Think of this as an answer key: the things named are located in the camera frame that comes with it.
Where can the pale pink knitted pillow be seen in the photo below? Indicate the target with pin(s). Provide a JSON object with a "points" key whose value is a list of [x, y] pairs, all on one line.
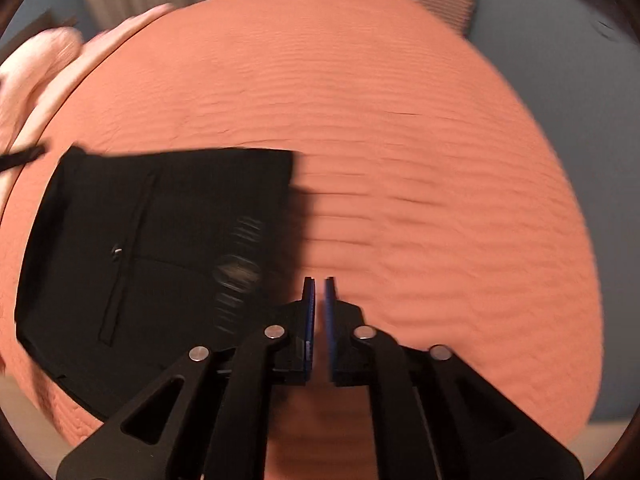
{"points": [[30, 75]]}

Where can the black pants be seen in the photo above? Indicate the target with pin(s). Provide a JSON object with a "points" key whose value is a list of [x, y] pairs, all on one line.
{"points": [[165, 260]]}

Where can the dark headboard panel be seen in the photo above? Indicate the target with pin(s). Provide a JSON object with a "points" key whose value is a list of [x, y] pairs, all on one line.
{"points": [[40, 27]]}

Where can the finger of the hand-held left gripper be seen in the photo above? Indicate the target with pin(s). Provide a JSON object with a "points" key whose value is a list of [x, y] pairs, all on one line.
{"points": [[22, 157]]}

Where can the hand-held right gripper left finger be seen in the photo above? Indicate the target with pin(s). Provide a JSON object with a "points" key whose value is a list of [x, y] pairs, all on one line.
{"points": [[309, 310]]}

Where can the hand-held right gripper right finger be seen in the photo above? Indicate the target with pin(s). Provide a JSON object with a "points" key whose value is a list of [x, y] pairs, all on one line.
{"points": [[330, 310]]}

